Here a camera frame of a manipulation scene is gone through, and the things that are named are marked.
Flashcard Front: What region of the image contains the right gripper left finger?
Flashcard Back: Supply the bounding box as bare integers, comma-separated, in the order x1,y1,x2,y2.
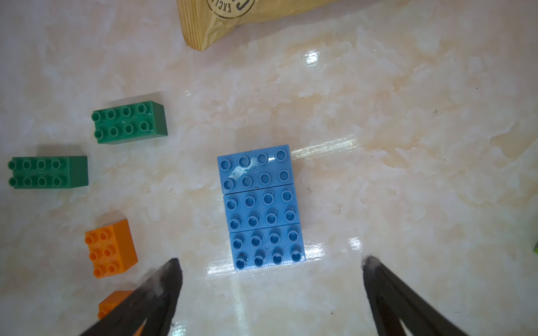
83,258,183,336

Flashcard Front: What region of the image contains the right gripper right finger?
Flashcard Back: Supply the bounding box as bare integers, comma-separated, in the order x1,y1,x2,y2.
362,256,465,335

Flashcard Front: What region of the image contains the orange square lego brick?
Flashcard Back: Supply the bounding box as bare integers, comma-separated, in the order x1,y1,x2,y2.
98,291,133,320

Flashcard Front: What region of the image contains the light blue lego brick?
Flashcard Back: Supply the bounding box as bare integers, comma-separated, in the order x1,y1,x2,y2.
217,145,294,195
223,184,301,232
229,223,306,270

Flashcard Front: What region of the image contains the green lego brick right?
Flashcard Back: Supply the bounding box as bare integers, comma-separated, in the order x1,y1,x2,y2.
91,101,168,144

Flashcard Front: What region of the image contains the green lego brick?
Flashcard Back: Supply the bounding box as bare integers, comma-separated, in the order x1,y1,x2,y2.
91,101,168,144
7,155,89,189

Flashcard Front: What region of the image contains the green lego brick left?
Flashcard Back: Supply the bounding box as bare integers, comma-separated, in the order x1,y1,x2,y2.
7,155,89,189

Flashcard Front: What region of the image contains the yellow chips bag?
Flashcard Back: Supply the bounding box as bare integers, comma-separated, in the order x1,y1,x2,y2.
177,0,332,52

